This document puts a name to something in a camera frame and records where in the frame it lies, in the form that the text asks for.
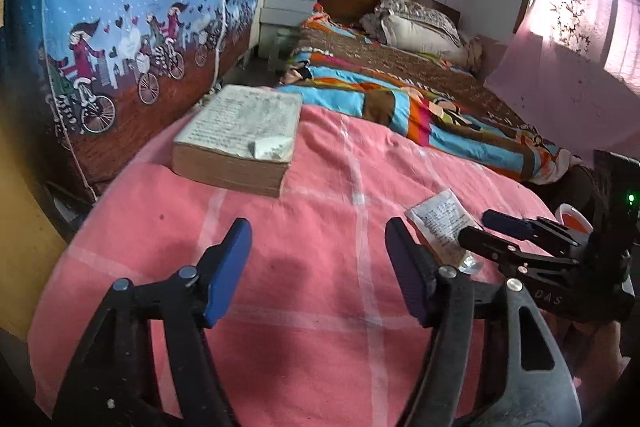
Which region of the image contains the pink checked cloth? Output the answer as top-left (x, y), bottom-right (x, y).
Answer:
top-left (27, 104), bottom-right (591, 418)

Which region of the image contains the white pillow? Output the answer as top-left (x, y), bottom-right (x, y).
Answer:
top-left (380, 13), bottom-right (468, 65)

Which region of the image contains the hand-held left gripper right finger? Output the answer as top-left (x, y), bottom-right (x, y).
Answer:
top-left (385, 217), bottom-right (583, 427)

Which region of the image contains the white nightstand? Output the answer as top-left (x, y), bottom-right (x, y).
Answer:
top-left (257, 0), bottom-right (321, 58)

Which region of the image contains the beige bundled cloth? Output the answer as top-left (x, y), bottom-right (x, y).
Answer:
top-left (462, 34), bottom-right (484, 72)

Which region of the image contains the folded paper scrap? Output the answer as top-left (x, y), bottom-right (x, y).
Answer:
top-left (250, 136), bottom-right (293, 162)

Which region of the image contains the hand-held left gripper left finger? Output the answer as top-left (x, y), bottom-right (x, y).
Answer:
top-left (52, 217), bottom-right (253, 427)

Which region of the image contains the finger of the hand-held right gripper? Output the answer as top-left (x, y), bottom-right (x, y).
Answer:
top-left (457, 227), bottom-right (581, 278)
top-left (482, 209), bottom-right (581, 248)

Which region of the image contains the grey patterned pillow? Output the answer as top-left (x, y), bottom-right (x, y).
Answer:
top-left (360, 0), bottom-right (461, 42)

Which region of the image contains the pink curtain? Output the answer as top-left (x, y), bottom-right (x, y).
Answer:
top-left (484, 0), bottom-right (640, 168)

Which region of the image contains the brown printed bed sheet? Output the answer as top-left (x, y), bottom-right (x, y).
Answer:
top-left (300, 9), bottom-right (526, 128)

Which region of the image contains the colourful striped blanket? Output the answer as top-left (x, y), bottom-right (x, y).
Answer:
top-left (277, 52), bottom-right (583, 185)

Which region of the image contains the old thick book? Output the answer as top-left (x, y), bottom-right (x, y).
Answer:
top-left (172, 85), bottom-right (303, 198)

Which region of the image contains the dark brown cloth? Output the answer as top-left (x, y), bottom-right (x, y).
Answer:
top-left (545, 164), bottom-right (597, 208)

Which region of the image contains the orange bin with white rim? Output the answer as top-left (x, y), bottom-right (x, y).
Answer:
top-left (555, 203), bottom-right (596, 235)

